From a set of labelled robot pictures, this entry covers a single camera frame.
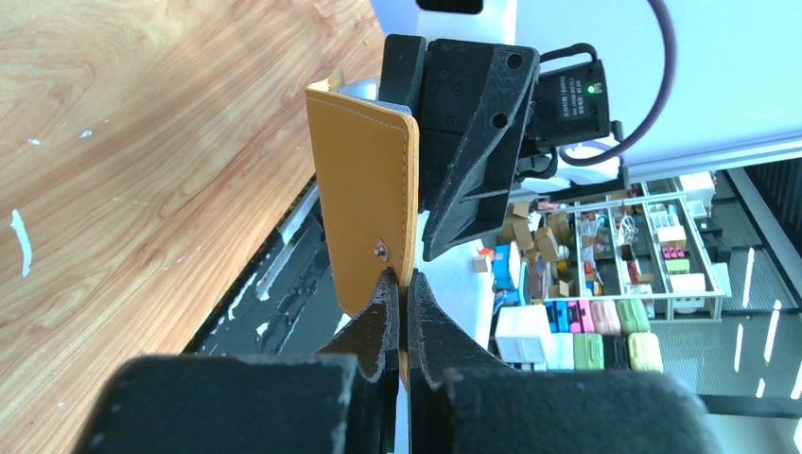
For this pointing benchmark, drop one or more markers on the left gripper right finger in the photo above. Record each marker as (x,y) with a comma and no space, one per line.
(448,375)

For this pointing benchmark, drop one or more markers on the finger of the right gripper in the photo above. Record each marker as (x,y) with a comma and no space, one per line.
(475,107)

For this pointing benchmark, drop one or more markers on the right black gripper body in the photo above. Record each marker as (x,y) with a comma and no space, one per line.
(569,102)

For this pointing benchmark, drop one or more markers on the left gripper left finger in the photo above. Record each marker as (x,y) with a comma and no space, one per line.
(370,346)

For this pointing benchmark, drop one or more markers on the yellow leather card holder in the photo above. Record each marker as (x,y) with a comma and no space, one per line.
(366,160)

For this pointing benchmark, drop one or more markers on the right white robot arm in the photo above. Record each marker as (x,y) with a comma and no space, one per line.
(581,168)

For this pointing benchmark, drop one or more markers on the storage shelf with boxes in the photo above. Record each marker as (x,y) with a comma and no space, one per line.
(654,242)

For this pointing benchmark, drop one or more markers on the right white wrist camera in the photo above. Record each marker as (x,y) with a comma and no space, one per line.
(492,22)

